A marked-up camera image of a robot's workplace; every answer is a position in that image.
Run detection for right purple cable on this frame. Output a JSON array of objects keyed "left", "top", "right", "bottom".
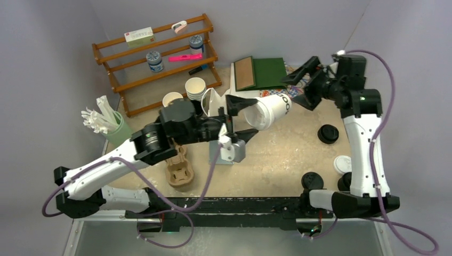
[{"left": 300, "top": 49, "right": 440, "bottom": 256}]

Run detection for white green box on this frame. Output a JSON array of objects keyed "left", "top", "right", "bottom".
[{"left": 124, "top": 27, "right": 155, "bottom": 49}]

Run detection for stacked black cup lids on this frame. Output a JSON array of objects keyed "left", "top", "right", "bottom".
[{"left": 337, "top": 172, "right": 352, "bottom": 191}]

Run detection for right blue white jar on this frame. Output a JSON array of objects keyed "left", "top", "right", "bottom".
[{"left": 189, "top": 35, "right": 204, "bottom": 55}]

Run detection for light blue paper bag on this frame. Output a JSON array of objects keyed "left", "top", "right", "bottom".
[{"left": 200, "top": 87, "right": 236, "bottom": 166}]

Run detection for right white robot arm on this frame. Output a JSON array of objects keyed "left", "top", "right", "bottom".
[{"left": 280, "top": 53, "right": 400, "bottom": 219}]

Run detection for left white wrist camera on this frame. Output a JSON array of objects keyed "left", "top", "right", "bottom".
[{"left": 218, "top": 123, "right": 246, "bottom": 163}]

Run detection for brown pulp cup carrier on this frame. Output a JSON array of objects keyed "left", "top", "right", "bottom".
[{"left": 165, "top": 145, "right": 195, "bottom": 188}]

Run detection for checkered patterned paper bag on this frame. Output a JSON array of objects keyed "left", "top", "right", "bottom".
[{"left": 259, "top": 81, "right": 306, "bottom": 98}]

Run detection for left blue white jar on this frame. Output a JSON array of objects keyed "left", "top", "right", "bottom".
[{"left": 146, "top": 51, "right": 164, "bottom": 73}]

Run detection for white cup lid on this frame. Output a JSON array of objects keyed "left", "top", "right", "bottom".
[
  {"left": 243, "top": 102, "right": 275, "bottom": 131},
  {"left": 333, "top": 155, "right": 352, "bottom": 175}
]

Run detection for blue white jar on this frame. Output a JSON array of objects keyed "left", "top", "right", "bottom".
[
  {"left": 146, "top": 51, "right": 164, "bottom": 73},
  {"left": 189, "top": 35, "right": 204, "bottom": 55}
]

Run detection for black blue marker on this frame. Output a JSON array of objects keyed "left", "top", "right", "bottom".
[{"left": 188, "top": 64, "right": 208, "bottom": 76}]

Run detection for white cup stack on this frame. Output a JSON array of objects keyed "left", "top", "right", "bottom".
[
  {"left": 184, "top": 77, "right": 207, "bottom": 101},
  {"left": 162, "top": 92, "right": 183, "bottom": 107}
]

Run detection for green straw holder cup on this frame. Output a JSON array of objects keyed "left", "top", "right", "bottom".
[{"left": 102, "top": 111, "right": 133, "bottom": 147}]

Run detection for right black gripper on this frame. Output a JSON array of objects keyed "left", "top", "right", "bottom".
[{"left": 279, "top": 57, "right": 345, "bottom": 112}]

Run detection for black cup lid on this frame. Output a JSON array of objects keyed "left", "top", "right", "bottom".
[
  {"left": 317, "top": 124, "right": 339, "bottom": 145},
  {"left": 301, "top": 172, "right": 324, "bottom": 189}
]

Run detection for pink marker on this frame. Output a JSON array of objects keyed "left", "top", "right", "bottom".
[{"left": 168, "top": 53, "right": 203, "bottom": 62}]

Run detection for single white paper cup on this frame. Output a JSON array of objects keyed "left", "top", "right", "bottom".
[{"left": 261, "top": 93, "right": 292, "bottom": 122}]

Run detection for wooden shelf rack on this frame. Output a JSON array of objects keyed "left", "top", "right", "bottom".
[{"left": 92, "top": 13, "right": 222, "bottom": 117}]

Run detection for white wrapped straws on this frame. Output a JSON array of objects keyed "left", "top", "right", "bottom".
[{"left": 80, "top": 95, "right": 119, "bottom": 134}]

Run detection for green paper bag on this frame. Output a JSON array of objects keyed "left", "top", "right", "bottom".
[{"left": 253, "top": 58, "right": 287, "bottom": 90}]

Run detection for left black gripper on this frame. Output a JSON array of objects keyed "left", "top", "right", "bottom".
[{"left": 174, "top": 97, "right": 259, "bottom": 146}]

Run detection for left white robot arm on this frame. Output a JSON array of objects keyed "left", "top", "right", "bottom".
[{"left": 51, "top": 95, "right": 257, "bottom": 219}]

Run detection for pink white stapler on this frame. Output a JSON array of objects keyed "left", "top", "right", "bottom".
[{"left": 171, "top": 20, "right": 188, "bottom": 35}]

